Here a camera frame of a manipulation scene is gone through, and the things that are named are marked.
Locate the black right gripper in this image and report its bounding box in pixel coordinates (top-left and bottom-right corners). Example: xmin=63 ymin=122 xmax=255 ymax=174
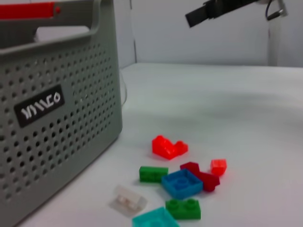
xmin=185 ymin=0 xmax=261 ymax=29

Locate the grey-green perforated storage bin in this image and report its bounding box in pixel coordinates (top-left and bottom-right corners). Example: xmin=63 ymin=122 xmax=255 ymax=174
xmin=0 ymin=0 xmax=124 ymax=227

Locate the small orange-red square toy brick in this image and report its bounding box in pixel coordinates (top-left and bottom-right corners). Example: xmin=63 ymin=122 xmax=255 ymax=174
xmin=174 ymin=140 xmax=189 ymax=157

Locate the large orange-red toy brick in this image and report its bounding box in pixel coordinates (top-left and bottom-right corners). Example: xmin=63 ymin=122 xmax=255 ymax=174
xmin=151 ymin=134 xmax=177 ymax=161

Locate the small orange-red rounded toy brick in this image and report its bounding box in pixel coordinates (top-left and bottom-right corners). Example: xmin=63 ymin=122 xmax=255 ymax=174
xmin=210 ymin=158 xmax=228 ymax=176

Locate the dark red long toy brick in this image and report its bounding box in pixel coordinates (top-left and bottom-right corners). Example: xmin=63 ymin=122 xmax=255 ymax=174
xmin=180 ymin=162 xmax=221 ymax=192

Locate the green toy brick with side studs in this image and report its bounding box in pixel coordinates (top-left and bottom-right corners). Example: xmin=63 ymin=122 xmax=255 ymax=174
xmin=139 ymin=166 xmax=169 ymax=183

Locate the blue square toy plate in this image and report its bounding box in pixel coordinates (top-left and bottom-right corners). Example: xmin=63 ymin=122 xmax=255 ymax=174
xmin=161 ymin=169 xmax=204 ymax=200

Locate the red bar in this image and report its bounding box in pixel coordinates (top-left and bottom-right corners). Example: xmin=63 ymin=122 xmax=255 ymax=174
xmin=0 ymin=1 xmax=62 ymax=21

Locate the green two-stud toy brick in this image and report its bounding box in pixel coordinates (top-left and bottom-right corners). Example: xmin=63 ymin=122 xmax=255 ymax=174
xmin=165 ymin=198 xmax=202 ymax=220

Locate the white sloped toy brick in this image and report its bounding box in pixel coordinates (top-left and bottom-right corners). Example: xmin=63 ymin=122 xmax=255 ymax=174
xmin=109 ymin=185 xmax=148 ymax=218

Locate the cyan square toy plate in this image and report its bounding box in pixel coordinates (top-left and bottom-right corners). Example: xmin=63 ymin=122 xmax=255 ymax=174
xmin=132 ymin=207 xmax=181 ymax=227

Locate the dark right arm cable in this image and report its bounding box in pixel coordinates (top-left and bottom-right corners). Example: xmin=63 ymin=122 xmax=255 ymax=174
xmin=265 ymin=0 xmax=283 ymax=21

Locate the grey right arm cable fitting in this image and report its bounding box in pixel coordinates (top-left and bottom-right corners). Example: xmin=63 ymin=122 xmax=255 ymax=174
xmin=276 ymin=0 xmax=290 ymax=17

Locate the thin white cable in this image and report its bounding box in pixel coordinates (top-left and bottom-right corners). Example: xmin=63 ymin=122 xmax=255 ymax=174
xmin=119 ymin=68 xmax=129 ymax=107

